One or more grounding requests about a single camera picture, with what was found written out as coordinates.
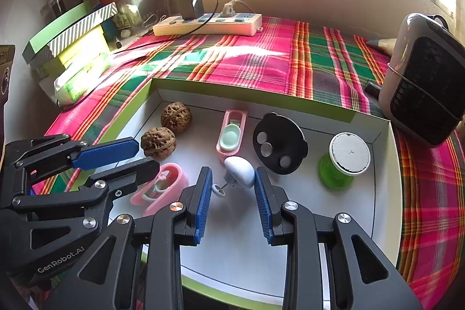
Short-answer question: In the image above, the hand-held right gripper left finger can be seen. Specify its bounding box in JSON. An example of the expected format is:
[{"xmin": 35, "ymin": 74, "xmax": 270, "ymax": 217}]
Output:
[{"xmin": 42, "ymin": 166, "xmax": 213, "ymax": 310}]

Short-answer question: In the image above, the white power strip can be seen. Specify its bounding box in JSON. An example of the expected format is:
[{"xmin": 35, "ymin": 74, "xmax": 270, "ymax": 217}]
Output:
[{"xmin": 153, "ymin": 13, "xmax": 263, "ymax": 37}]

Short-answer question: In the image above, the green and white spool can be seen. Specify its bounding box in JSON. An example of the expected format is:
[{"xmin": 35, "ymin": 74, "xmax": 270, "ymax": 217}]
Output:
[{"xmin": 319, "ymin": 132, "xmax": 372, "ymax": 189}]

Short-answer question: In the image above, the black round holder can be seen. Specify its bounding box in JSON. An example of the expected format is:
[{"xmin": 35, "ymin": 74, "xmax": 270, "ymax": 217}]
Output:
[{"xmin": 252, "ymin": 112, "xmax": 309, "ymax": 175}]

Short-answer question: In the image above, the white plug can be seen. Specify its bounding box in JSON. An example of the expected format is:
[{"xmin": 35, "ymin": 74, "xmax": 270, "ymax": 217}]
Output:
[{"xmin": 221, "ymin": 0, "xmax": 255, "ymax": 19}]

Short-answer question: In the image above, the green and white shallow box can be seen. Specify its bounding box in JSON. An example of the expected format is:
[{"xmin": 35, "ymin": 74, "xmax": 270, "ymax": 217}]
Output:
[{"xmin": 103, "ymin": 78, "xmax": 404, "ymax": 309}]

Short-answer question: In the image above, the green tissue pack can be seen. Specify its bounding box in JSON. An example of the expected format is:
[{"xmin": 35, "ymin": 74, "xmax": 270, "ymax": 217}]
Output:
[{"xmin": 54, "ymin": 54, "xmax": 111, "ymax": 103}]

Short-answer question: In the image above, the beige cloth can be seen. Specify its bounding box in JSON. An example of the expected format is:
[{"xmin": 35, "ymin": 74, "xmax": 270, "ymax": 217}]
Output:
[{"xmin": 367, "ymin": 37, "xmax": 397, "ymax": 56}]

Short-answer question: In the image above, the pink toy washbasin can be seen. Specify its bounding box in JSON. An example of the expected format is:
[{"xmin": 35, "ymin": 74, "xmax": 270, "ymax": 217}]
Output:
[{"xmin": 217, "ymin": 109, "xmax": 249, "ymax": 154}]

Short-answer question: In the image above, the black charger adapter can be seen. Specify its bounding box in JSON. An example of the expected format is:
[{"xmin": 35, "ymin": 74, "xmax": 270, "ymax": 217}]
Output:
[{"xmin": 177, "ymin": 0, "xmax": 205, "ymax": 21}]

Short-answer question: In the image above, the grey portable heater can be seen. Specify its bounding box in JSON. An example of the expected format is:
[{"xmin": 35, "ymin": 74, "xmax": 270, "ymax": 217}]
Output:
[{"xmin": 365, "ymin": 13, "xmax": 465, "ymax": 149}]

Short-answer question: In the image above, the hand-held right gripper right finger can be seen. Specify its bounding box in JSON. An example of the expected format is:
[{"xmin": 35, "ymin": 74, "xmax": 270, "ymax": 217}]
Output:
[{"xmin": 253, "ymin": 166, "xmax": 424, "ymax": 310}]

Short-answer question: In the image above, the clear plastic container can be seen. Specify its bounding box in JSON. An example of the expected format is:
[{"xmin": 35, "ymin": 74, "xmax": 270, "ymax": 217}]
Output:
[{"xmin": 116, "ymin": 0, "xmax": 171, "ymax": 31}]

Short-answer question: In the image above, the pink toy bathtub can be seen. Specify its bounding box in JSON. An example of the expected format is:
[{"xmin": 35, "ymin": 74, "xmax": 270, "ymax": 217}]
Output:
[{"xmin": 131, "ymin": 163, "xmax": 189, "ymax": 217}]

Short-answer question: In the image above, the brown walnut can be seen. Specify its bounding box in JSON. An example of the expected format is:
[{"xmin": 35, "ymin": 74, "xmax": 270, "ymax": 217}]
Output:
[
  {"xmin": 161, "ymin": 102, "xmax": 192, "ymax": 134},
  {"xmin": 140, "ymin": 127, "xmax": 177, "ymax": 161}
]

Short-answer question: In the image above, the white egg-shaped wheeled toy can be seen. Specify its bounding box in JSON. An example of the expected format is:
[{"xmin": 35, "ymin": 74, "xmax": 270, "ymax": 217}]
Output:
[{"xmin": 212, "ymin": 156, "xmax": 256, "ymax": 196}]

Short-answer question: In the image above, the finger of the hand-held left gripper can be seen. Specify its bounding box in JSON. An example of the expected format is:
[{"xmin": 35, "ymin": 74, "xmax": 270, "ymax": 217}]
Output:
[
  {"xmin": 11, "ymin": 157, "xmax": 160, "ymax": 216},
  {"xmin": 15, "ymin": 136, "xmax": 140, "ymax": 174}
]

